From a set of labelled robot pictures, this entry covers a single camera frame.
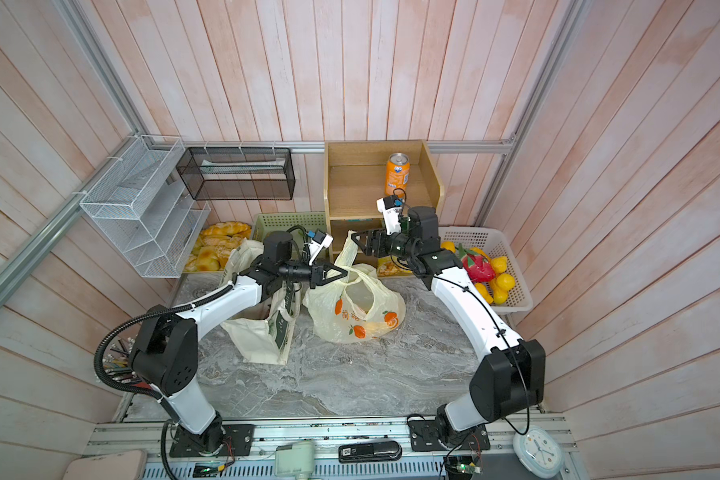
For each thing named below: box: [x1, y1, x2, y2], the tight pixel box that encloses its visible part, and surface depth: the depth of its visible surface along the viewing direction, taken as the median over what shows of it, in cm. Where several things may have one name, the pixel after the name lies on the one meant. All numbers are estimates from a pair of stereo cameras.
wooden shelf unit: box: [323, 140, 445, 258], surface depth 92 cm
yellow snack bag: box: [377, 255, 414, 277], surface depth 106 cm
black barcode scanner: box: [338, 441, 403, 463], surface depth 70 cm
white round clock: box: [512, 426, 564, 478], surface depth 71 cm
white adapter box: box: [275, 441, 315, 476], surface depth 69 cm
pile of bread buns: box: [184, 221, 253, 272], surface depth 109 cm
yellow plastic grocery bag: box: [303, 230, 407, 344], surface depth 81 cm
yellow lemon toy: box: [496, 273, 516, 292], surface depth 97 cm
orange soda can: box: [384, 152, 411, 199], surface depth 80 cm
